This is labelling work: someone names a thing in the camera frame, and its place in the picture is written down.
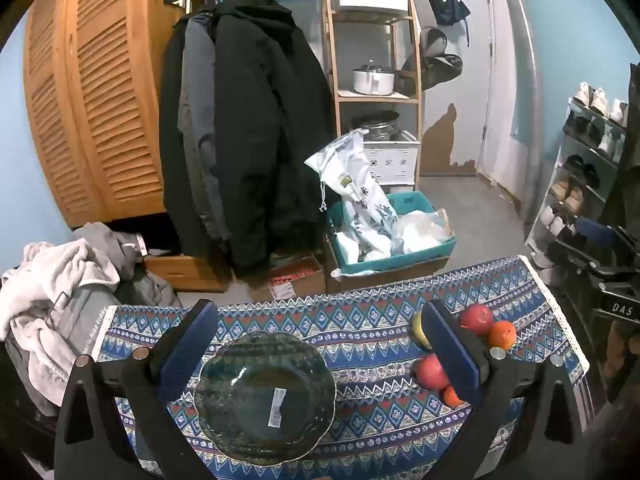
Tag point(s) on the black hooded coat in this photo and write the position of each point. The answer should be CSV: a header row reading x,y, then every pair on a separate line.
x,y
260,110

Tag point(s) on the steel pot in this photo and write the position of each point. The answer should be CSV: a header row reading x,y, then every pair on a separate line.
x,y
380,127

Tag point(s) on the white door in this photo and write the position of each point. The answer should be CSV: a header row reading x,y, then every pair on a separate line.
x,y
500,85

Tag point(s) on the pile of grey clothes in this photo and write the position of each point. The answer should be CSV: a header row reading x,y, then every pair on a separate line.
x,y
45,280

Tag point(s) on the yellow green apple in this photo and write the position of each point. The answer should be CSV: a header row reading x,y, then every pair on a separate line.
x,y
419,330

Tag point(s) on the teal cardboard box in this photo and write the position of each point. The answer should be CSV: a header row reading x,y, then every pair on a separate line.
x,y
415,255

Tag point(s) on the wooden drawer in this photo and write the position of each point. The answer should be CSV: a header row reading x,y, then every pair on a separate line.
x,y
185,270

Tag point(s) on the wooden shelf rack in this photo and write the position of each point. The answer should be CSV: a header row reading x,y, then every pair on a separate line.
x,y
331,50

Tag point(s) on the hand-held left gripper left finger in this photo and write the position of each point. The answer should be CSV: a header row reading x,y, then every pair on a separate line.
x,y
186,345

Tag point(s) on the red apple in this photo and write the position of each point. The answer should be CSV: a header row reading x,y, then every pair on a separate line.
x,y
476,317
429,371

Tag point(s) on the grey printed bag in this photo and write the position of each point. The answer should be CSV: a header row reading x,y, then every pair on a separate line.
x,y
85,310

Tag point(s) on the orange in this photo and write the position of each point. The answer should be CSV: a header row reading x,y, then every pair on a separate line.
x,y
451,396
501,335

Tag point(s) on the wooden louvered wardrobe door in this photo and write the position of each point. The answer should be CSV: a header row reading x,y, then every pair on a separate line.
x,y
100,85

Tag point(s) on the white cooking pot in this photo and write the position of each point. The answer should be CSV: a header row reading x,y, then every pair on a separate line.
x,y
372,82

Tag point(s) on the blue patterned tablecloth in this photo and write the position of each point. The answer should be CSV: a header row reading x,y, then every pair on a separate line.
x,y
360,320

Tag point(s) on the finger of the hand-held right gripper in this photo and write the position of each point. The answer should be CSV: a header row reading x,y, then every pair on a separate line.
x,y
570,255
592,232

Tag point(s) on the clear plastic bag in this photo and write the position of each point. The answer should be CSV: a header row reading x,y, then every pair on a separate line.
x,y
420,230

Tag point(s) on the dark grey cloth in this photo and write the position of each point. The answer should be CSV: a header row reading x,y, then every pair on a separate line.
x,y
150,287

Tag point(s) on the grey jacket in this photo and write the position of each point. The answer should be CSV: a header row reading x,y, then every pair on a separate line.
x,y
197,110

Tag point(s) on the grey hoodie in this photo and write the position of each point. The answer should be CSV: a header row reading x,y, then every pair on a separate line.
x,y
105,245

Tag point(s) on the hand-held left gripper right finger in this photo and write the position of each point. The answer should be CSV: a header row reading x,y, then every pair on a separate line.
x,y
454,355

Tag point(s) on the white perforated basket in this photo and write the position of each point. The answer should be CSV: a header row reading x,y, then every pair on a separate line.
x,y
395,165

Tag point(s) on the dark glass scalloped bowl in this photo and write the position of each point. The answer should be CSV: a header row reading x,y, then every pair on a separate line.
x,y
250,400

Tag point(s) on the grey hanging cap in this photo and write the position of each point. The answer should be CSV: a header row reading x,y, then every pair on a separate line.
x,y
434,42

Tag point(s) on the white printed rice bag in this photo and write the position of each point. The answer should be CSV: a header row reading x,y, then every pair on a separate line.
x,y
360,195

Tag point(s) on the shoe rack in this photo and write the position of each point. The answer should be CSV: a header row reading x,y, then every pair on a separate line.
x,y
554,162

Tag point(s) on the red label cardboard box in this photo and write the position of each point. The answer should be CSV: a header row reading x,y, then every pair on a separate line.
x,y
295,280

